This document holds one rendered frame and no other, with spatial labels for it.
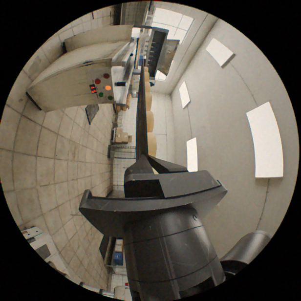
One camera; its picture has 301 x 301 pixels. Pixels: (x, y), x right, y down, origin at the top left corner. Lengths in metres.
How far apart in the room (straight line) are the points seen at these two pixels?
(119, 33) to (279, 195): 2.87
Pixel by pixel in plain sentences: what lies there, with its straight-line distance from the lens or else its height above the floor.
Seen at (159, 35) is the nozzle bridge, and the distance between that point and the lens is 1.27.
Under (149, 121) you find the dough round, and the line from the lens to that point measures 0.18.
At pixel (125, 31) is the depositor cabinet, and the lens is 1.19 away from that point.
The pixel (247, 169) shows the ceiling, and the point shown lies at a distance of 2.19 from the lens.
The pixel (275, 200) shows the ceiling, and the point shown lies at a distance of 2.14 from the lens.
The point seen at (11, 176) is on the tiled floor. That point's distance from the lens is 1.04.
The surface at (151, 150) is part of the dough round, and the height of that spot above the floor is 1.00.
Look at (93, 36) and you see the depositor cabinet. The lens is 1.29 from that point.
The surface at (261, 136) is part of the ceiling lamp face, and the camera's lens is 2.06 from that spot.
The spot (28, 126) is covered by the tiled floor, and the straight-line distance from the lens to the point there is 1.10.
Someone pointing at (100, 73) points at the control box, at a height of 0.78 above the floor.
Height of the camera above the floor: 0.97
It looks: 9 degrees up
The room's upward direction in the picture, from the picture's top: 92 degrees clockwise
